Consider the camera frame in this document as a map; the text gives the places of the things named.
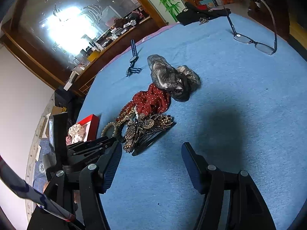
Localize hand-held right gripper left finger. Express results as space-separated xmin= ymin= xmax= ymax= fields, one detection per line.
xmin=43 ymin=141 xmax=123 ymax=230

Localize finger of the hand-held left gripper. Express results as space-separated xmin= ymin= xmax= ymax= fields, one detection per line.
xmin=71 ymin=139 xmax=118 ymax=157
xmin=68 ymin=136 xmax=111 ymax=149

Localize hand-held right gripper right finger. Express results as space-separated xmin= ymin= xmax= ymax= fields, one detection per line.
xmin=181 ymin=142 xmax=276 ymax=230

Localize red box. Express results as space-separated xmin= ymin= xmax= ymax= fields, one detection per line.
xmin=66 ymin=114 xmax=100 ymax=146

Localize white bead bracelet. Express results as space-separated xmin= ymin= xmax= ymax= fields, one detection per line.
xmin=101 ymin=122 xmax=120 ymax=139

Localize rhinestone hair clip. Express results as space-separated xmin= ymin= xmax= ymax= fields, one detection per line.
xmin=123 ymin=114 xmax=177 ymax=156

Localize red polka dot scrunchie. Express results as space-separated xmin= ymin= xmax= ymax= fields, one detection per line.
xmin=132 ymin=83 xmax=171 ymax=114

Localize grey organza scrunchie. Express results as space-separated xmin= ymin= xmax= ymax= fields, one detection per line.
xmin=147 ymin=55 xmax=201 ymax=102

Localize white dotted scrunchie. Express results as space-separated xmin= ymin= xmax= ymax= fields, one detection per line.
xmin=68 ymin=124 xmax=85 ymax=142

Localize cardboard box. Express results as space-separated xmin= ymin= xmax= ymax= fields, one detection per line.
xmin=49 ymin=105 xmax=68 ymax=117

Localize blue plaid garment with crest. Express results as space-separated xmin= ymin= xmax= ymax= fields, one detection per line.
xmin=34 ymin=139 xmax=58 ymax=197

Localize black box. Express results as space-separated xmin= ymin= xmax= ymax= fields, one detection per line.
xmin=54 ymin=86 xmax=77 ymax=106

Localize blue blanket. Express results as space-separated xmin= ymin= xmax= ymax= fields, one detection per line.
xmin=75 ymin=13 xmax=307 ymax=230

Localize white box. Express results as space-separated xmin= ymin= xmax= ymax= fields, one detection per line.
xmin=63 ymin=77 xmax=79 ymax=91

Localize striped white cloth strip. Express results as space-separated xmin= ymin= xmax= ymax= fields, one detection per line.
xmin=0 ymin=154 xmax=76 ymax=222

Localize wooden dresser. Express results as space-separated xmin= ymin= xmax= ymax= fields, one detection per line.
xmin=0 ymin=0 xmax=183 ymax=99

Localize yellow box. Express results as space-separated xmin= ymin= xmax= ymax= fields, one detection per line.
xmin=87 ymin=50 xmax=99 ymax=62

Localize blue striped watch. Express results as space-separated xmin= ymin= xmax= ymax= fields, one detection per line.
xmin=126 ymin=39 xmax=143 ymax=77

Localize dresser mirror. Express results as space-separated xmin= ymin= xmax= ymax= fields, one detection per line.
xmin=18 ymin=0 xmax=150 ymax=60

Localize dark framed eyeglasses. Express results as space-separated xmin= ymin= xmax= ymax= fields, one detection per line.
xmin=225 ymin=0 xmax=279 ymax=55

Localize leopard bead bracelet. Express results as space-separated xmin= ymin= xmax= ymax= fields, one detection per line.
xmin=116 ymin=108 xmax=136 ymax=127

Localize red bead bracelet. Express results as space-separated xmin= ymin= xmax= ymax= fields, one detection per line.
xmin=119 ymin=102 xmax=136 ymax=119

